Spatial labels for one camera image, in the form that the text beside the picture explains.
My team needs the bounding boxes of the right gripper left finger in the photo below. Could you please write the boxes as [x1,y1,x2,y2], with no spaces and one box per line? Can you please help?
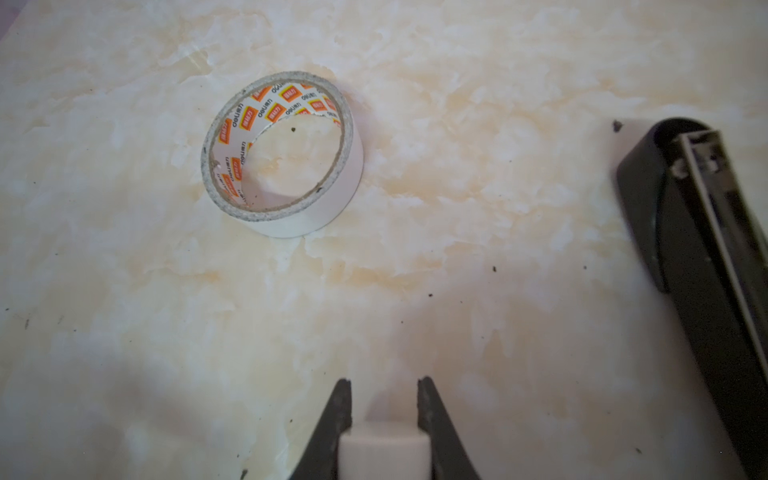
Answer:
[289,379,352,480]

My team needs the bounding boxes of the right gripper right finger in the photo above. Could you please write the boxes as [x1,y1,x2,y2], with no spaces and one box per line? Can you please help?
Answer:
[417,376,480,480]

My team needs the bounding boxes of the beige staple box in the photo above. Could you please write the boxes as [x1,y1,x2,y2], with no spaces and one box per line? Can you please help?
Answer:
[337,421,432,480]

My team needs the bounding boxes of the black stapler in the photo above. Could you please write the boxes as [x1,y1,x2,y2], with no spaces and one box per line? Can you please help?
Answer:
[615,118,767,479]

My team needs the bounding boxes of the clear tape roll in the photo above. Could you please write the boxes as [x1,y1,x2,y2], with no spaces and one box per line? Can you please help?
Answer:
[201,71,364,238]

